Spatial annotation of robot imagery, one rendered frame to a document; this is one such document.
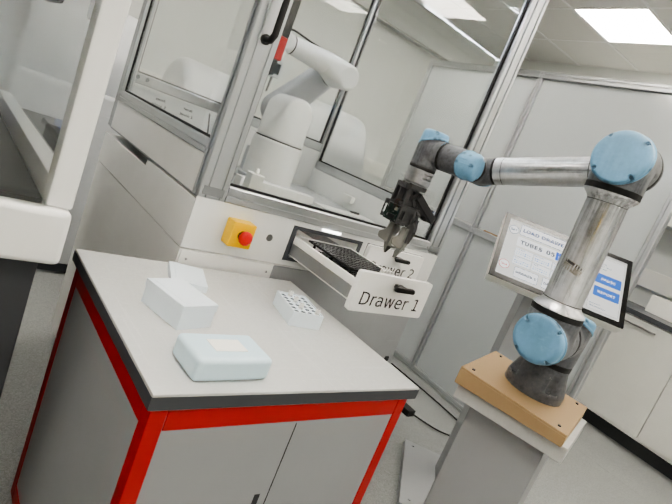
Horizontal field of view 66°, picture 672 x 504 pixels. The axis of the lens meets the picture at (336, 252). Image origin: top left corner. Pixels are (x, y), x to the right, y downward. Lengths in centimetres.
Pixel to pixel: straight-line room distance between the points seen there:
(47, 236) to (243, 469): 55
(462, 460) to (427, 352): 209
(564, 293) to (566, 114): 215
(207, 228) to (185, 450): 66
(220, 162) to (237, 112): 13
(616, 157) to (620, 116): 192
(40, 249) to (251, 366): 43
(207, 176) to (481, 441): 97
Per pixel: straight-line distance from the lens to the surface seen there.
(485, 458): 144
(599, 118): 318
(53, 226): 105
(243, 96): 137
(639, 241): 288
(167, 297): 105
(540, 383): 139
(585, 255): 122
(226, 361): 89
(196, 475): 99
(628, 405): 422
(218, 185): 139
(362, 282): 131
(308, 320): 125
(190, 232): 140
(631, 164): 120
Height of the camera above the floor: 119
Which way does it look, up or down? 11 degrees down
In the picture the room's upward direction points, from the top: 22 degrees clockwise
